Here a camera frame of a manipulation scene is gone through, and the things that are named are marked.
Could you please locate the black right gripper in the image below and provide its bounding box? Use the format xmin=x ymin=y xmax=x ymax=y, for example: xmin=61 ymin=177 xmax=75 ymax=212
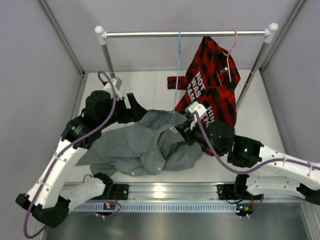
xmin=176 ymin=117 xmax=225 ymax=158

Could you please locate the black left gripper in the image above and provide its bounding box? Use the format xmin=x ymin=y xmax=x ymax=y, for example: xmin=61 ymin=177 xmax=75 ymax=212
xmin=99 ymin=93 xmax=147 ymax=129

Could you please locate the grey button shirt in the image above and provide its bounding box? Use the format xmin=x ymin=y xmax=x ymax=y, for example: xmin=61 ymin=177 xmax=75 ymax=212
xmin=77 ymin=109 xmax=203 ymax=177

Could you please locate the blue wire hanger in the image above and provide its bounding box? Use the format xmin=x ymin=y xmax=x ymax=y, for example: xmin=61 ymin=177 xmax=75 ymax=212
xmin=172 ymin=29 xmax=182 ymax=115

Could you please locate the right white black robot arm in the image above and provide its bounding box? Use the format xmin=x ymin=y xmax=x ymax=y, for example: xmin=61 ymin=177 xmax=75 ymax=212
xmin=176 ymin=120 xmax=320 ymax=205

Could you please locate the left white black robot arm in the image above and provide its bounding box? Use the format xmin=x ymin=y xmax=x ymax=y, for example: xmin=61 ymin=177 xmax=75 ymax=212
xmin=15 ymin=90 xmax=147 ymax=228

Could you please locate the red black plaid shirt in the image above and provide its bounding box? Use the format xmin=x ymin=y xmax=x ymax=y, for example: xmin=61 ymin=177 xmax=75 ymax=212
xmin=166 ymin=36 xmax=241 ymax=157

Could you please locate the silver clothes rack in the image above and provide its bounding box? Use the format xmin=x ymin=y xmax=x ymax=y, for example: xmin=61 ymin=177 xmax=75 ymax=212
xmin=94 ymin=23 xmax=279 ymax=109

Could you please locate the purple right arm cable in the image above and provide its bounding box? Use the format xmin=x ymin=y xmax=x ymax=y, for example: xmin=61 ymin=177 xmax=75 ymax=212
xmin=193 ymin=111 xmax=320 ymax=218

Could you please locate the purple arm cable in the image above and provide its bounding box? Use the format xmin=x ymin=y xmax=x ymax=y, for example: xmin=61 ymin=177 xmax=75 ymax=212
xmin=193 ymin=111 xmax=320 ymax=218
xmin=22 ymin=71 xmax=122 ymax=239

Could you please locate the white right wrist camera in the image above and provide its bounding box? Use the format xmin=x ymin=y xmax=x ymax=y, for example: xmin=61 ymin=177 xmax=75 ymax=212
xmin=185 ymin=101 xmax=207 ymax=131

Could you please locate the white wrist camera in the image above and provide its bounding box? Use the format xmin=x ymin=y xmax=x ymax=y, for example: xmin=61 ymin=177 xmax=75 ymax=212
xmin=185 ymin=101 xmax=207 ymax=131
xmin=103 ymin=77 xmax=123 ymax=101

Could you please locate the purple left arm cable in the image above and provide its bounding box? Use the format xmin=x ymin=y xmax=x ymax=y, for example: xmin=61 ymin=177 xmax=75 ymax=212
xmin=22 ymin=71 xmax=122 ymax=239

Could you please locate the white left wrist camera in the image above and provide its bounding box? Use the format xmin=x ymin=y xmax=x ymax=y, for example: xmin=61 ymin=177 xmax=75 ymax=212
xmin=103 ymin=77 xmax=123 ymax=101

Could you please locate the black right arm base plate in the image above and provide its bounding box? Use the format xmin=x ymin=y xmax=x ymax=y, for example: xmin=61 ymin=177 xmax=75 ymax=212
xmin=216 ymin=183 xmax=251 ymax=201

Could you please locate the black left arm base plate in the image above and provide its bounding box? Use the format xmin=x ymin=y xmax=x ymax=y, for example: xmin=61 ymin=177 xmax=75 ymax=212
xmin=107 ymin=184 xmax=129 ymax=201

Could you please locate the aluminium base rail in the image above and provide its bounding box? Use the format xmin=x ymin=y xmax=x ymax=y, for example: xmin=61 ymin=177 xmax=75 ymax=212
xmin=56 ymin=181 xmax=313 ymax=204

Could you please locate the pink wire hanger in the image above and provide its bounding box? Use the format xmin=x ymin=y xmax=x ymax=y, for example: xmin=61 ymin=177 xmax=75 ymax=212
xmin=216 ymin=28 xmax=238 ymax=86

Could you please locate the slotted grey cable duct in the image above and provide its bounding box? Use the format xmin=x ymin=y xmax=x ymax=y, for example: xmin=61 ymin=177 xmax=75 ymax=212
xmin=73 ymin=202 xmax=240 ymax=214

